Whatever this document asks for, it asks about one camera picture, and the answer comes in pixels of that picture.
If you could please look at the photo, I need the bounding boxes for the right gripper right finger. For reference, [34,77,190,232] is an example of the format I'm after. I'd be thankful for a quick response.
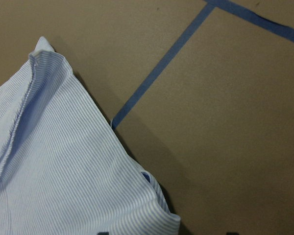
[226,231,239,235]

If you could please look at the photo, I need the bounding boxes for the blue white striped shirt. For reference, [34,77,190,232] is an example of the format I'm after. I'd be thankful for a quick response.
[0,37,180,235]

